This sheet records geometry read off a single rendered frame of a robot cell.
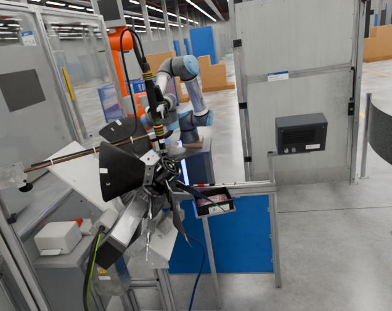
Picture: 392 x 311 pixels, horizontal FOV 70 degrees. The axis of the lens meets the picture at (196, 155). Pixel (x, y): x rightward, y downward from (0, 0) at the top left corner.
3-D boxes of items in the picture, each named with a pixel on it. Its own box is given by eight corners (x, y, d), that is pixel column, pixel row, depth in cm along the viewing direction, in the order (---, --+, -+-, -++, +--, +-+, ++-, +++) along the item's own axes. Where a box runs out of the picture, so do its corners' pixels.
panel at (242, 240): (164, 275, 216) (145, 201, 191) (164, 274, 217) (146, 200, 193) (274, 274, 201) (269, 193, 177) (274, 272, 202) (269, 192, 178)
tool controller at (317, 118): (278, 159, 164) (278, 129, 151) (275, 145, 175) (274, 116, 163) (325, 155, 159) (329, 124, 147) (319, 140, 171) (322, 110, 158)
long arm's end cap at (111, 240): (92, 252, 103) (110, 235, 99) (109, 264, 104) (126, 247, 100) (89, 258, 100) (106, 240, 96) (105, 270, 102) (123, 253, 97)
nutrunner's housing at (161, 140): (161, 157, 134) (140, 57, 118) (159, 155, 138) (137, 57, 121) (169, 155, 136) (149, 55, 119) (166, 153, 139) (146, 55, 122)
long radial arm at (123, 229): (122, 208, 129) (137, 192, 125) (135, 218, 131) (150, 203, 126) (92, 252, 103) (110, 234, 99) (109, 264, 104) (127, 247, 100)
